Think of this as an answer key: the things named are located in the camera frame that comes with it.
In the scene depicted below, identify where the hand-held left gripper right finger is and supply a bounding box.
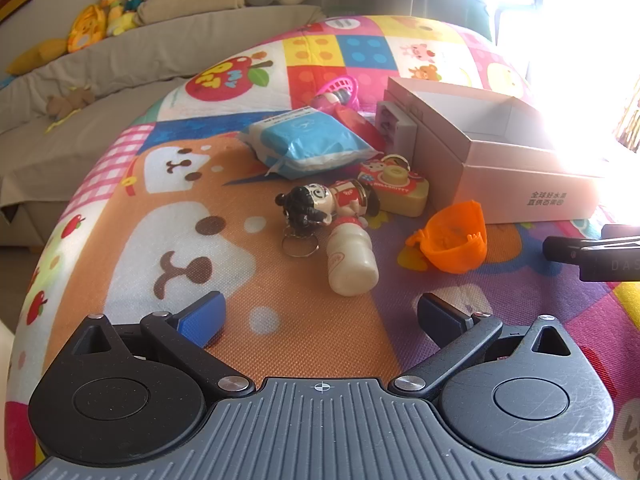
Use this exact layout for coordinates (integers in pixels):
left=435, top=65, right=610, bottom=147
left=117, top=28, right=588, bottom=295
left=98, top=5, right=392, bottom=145
left=389, top=292, right=573, bottom=398

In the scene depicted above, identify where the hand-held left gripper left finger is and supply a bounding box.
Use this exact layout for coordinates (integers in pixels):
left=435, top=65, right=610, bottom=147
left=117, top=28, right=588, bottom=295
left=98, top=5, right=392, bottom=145
left=72, top=291, right=256, bottom=398

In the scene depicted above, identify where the orange plastic toy cup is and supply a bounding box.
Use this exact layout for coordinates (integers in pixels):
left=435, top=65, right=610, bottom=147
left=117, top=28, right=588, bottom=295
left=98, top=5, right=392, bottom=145
left=405, top=200, right=487, bottom=275

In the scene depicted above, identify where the pink cardboard box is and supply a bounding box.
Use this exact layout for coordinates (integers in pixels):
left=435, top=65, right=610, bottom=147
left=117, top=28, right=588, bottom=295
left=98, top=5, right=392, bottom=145
left=384, top=76, right=616, bottom=225

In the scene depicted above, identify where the cream toy bottle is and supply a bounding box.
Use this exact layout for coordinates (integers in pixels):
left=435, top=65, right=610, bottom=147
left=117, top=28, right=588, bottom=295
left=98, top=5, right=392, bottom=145
left=326, top=216, right=380, bottom=297

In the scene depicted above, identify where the yellow toy camera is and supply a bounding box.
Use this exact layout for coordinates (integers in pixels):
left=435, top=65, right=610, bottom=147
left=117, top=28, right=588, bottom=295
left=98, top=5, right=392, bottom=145
left=356, top=154, right=430, bottom=218

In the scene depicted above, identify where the doll figure keychain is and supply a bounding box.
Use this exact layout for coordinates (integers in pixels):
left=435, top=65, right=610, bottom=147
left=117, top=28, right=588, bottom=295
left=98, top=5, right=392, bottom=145
left=275, top=179, right=382, bottom=260

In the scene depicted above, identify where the red plastic toy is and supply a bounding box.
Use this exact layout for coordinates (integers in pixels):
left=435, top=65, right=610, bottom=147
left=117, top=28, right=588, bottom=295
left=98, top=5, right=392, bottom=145
left=334, top=105, right=386, bottom=152

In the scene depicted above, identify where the blue tissue packet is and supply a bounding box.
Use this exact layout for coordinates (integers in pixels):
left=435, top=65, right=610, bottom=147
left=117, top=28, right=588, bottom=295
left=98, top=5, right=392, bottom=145
left=237, top=106, right=386, bottom=181

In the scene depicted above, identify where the pink toy bottle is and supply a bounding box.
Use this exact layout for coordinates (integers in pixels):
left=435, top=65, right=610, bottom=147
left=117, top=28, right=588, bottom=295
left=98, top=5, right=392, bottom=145
left=309, top=90, right=353, bottom=116

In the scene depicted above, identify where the pink plastic basket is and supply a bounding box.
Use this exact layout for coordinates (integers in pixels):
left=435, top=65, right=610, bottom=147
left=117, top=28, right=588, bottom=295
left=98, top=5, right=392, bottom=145
left=314, top=74, right=361, bottom=111

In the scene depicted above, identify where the colourful printed play mat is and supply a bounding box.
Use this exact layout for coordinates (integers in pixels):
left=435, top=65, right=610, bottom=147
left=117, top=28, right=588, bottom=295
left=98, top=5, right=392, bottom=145
left=5, top=14, right=640, bottom=480

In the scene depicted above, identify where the beige covered sofa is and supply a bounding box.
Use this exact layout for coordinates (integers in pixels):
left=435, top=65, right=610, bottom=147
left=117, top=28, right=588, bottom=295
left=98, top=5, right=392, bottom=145
left=0, top=2, right=326, bottom=248

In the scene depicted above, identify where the brown plush toy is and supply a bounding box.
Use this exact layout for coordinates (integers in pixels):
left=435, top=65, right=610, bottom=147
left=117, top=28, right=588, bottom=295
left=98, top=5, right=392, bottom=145
left=46, top=85, right=96, bottom=122

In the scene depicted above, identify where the yellow pillow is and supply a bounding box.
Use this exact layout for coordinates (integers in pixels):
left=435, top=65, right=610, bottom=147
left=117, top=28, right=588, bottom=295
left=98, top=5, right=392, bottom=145
left=5, top=38, right=68, bottom=77

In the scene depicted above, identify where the yellow duck plush toy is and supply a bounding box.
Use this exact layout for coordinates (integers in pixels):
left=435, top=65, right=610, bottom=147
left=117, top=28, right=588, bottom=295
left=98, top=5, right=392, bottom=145
left=102, top=0, right=138, bottom=37

